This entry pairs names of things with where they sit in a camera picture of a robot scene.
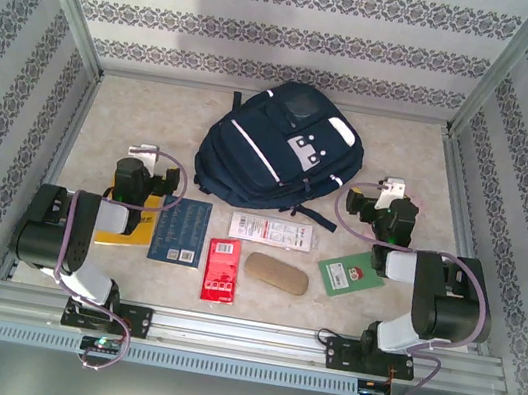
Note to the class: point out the dark blue book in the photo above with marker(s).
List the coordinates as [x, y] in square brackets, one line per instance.
[180, 229]

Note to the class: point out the yellow book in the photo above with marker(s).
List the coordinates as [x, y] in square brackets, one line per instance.
[146, 233]

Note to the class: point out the green notebook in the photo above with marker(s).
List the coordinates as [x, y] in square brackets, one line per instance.
[347, 277]

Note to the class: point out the white clear stationery package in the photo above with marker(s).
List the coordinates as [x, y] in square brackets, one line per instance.
[271, 231]

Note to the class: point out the navy blue backpack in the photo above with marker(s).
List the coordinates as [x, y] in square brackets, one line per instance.
[262, 146]

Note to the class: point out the red package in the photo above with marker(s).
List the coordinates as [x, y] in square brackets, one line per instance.
[221, 271]

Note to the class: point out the tan glasses case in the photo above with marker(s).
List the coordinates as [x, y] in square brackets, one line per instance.
[275, 273]

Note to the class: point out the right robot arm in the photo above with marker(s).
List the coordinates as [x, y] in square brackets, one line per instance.
[453, 310]

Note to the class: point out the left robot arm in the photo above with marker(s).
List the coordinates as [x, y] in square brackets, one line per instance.
[40, 231]

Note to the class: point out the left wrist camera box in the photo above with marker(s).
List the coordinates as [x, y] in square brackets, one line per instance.
[142, 152]

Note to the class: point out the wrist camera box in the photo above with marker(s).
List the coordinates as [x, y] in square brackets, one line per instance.
[392, 188]
[142, 152]

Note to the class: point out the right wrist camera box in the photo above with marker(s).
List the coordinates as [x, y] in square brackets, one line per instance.
[392, 188]

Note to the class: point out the aluminium frame side rail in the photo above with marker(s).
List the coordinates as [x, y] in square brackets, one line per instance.
[67, 144]
[458, 189]

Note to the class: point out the thin aluminium wall rail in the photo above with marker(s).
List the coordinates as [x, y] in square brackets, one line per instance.
[162, 76]

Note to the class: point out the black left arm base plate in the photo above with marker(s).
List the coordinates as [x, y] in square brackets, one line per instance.
[137, 320]

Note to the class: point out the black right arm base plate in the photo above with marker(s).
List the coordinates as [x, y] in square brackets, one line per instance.
[341, 355]

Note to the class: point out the wide aluminium mounting rail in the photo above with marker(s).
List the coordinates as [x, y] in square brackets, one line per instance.
[241, 335]

